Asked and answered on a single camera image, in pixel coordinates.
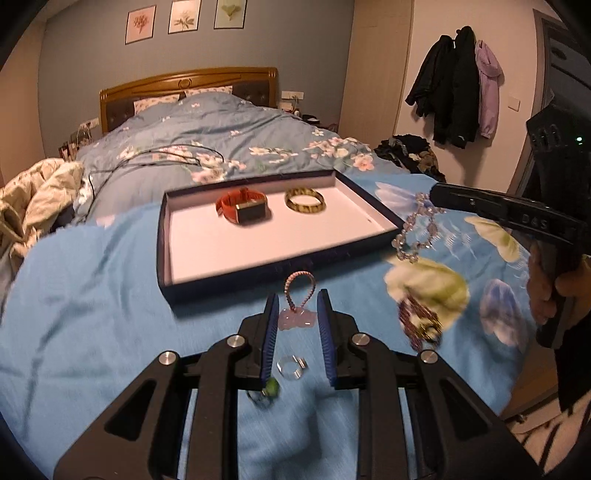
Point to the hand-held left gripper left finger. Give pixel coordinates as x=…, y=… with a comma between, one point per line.
x=270, y=334

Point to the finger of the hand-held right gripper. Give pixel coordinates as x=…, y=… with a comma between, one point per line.
x=489, y=205

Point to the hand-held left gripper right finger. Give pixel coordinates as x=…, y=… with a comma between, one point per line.
x=325, y=339

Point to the dark blue tray box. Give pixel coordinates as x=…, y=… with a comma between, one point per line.
x=207, y=244

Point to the person's right hand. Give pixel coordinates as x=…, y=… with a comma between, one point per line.
x=540, y=286

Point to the lilac hooded jacket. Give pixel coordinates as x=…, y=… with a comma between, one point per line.
x=489, y=92

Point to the pile of dark clothes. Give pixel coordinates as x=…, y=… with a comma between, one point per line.
x=411, y=152

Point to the green yellow bangle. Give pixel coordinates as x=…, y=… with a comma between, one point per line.
x=304, y=211

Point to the short black jacket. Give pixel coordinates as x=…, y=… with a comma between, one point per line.
x=434, y=87

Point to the light blue flower blanket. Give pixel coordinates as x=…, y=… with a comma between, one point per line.
x=92, y=323

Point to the blue floral duvet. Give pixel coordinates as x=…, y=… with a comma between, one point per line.
x=231, y=124

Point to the floral pillow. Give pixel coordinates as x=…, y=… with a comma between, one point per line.
x=207, y=91
x=154, y=104

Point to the crumpled beige quilt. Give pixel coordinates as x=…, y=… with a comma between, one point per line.
x=41, y=194

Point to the wooden bed headboard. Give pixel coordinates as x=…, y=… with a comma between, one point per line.
x=138, y=85

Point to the framed green leaf picture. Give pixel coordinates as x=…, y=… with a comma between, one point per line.
x=231, y=13

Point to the framed flower picture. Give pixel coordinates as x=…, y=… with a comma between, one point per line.
x=141, y=25
x=184, y=16

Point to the white wall switch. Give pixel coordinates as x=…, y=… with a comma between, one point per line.
x=515, y=104

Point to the white wall socket strip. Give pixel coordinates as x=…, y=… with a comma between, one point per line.
x=292, y=95

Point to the white wall socket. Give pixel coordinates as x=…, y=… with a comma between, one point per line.
x=89, y=123

